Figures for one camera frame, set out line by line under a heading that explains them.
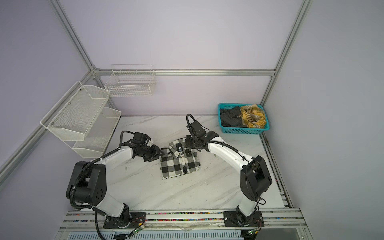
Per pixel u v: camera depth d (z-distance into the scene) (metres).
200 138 0.63
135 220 0.74
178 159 0.87
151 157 0.82
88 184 0.45
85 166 0.47
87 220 0.75
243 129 1.03
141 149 0.77
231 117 1.10
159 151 0.86
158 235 0.70
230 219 0.73
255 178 0.45
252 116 1.04
